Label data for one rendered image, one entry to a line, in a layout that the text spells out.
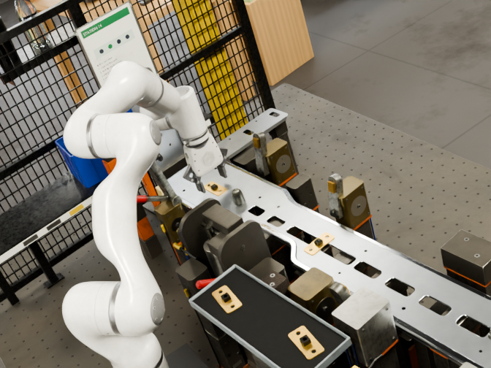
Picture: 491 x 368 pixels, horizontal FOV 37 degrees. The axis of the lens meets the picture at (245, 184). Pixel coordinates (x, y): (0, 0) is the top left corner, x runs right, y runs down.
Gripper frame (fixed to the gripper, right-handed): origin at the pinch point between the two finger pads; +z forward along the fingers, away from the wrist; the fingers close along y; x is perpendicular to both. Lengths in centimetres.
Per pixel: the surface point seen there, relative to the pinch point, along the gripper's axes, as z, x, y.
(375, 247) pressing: 3, -60, 7
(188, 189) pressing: 3.1, 7.8, -4.8
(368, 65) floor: 103, 151, 207
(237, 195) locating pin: -0.5, -13.8, -0.8
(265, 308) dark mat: -13, -67, -31
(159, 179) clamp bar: -12.2, -1.8, -16.1
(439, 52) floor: 103, 118, 237
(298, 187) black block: 4.0, -22.0, 14.9
